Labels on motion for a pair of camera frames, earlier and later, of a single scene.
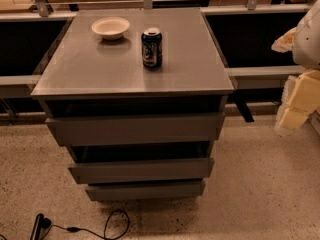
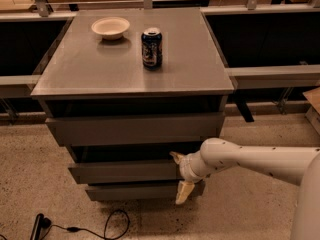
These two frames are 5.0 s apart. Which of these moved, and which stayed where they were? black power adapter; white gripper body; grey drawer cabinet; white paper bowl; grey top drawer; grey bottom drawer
Moved: white gripper body
Stayed: grey bottom drawer; white paper bowl; black power adapter; grey top drawer; grey drawer cabinet
